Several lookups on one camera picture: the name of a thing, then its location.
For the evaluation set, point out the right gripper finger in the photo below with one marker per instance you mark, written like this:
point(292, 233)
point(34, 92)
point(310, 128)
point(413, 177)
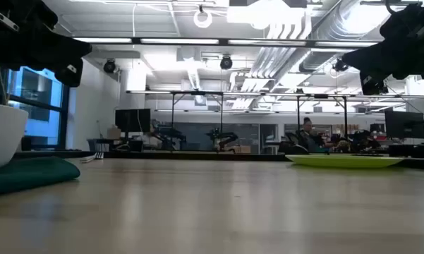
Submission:
point(374, 65)
point(374, 51)

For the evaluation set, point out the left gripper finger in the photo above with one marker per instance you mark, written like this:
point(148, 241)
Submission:
point(63, 57)
point(60, 45)

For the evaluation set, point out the white bowl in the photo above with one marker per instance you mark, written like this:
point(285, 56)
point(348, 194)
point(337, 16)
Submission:
point(3, 137)

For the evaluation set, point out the lime green plate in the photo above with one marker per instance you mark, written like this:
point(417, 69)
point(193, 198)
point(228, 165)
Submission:
point(342, 161)

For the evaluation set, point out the silver fork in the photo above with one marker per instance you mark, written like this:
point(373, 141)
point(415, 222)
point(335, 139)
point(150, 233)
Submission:
point(91, 158)

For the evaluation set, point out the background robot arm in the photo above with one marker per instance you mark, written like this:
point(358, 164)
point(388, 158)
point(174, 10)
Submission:
point(169, 134)
point(225, 137)

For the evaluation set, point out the black computer monitor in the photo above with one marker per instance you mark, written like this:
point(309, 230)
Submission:
point(404, 124)
point(132, 120)

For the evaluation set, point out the cardboard box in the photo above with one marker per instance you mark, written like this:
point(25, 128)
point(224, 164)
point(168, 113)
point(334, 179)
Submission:
point(114, 133)

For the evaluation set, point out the seated person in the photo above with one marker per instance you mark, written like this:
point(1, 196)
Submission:
point(307, 135)

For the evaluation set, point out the dark green cloth napkin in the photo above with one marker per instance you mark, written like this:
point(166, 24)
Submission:
point(31, 174)

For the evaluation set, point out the black ceiling camera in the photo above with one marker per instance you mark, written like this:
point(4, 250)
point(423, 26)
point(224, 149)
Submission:
point(340, 65)
point(109, 66)
point(226, 63)

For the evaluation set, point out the black-framed window wall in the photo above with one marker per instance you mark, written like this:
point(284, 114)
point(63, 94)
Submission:
point(42, 88)

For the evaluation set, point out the silver ventilation duct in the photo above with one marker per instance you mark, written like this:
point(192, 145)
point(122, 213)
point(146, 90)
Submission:
point(335, 24)

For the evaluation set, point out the black background rig frame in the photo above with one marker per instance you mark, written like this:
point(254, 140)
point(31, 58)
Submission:
point(173, 120)
point(298, 116)

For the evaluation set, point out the overhead light rail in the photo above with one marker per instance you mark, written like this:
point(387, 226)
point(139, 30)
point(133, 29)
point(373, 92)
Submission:
point(224, 41)

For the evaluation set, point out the black table frame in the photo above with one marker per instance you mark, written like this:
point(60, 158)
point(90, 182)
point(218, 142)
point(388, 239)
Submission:
point(180, 155)

